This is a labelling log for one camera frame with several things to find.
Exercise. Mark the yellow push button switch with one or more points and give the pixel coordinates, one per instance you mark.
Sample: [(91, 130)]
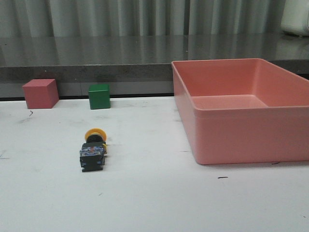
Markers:
[(92, 152)]

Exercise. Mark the grey stone counter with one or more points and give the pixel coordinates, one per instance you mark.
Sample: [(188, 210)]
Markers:
[(133, 65)]

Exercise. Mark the green cube right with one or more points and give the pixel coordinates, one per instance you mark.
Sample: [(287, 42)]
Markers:
[(99, 96)]

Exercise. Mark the pink plastic bin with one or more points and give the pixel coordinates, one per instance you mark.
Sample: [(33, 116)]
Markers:
[(242, 110)]

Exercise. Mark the pink cube at counter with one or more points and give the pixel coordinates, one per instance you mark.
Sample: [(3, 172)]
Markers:
[(41, 93)]

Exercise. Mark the grey pleated curtain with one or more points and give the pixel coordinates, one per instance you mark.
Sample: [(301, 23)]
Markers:
[(64, 18)]

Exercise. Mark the white appliance on counter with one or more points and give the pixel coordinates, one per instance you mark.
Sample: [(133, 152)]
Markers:
[(295, 17)]

